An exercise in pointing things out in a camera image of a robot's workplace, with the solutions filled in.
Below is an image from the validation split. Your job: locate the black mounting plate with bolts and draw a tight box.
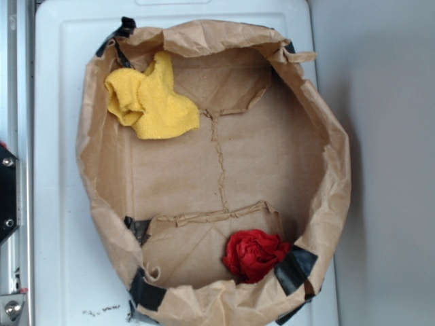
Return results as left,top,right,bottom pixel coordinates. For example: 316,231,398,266
0,141,19,245

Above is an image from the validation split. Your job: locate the red crumpled cloth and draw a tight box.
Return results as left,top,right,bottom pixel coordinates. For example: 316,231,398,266
222,229,292,284

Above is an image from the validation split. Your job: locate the black tape strip inner left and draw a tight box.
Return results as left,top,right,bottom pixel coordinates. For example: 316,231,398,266
124,216,151,247

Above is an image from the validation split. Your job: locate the black tape strip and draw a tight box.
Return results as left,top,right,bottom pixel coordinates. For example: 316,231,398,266
274,245,318,296
128,268,167,312
124,216,151,247
95,17,137,58

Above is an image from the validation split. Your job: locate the black tape strip bottom left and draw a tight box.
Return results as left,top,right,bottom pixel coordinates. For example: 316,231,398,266
128,268,167,312

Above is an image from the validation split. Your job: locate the white plastic bin lid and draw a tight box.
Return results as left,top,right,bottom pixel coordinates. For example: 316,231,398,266
31,1,313,325

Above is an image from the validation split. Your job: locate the black tape strip bottom right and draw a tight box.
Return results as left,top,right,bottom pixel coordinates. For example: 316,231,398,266
274,245,318,296

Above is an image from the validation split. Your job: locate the yellow terry cloth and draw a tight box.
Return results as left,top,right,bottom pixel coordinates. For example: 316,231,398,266
105,51,201,140

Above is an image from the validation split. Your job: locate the brown paper bag tray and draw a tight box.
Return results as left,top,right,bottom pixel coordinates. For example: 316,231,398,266
77,20,351,325

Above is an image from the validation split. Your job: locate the black tape strip top left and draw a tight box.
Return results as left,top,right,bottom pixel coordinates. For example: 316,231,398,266
95,17,137,58

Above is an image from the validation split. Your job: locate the silver metal frame rail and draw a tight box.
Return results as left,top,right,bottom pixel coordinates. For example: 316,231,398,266
1,1,36,325

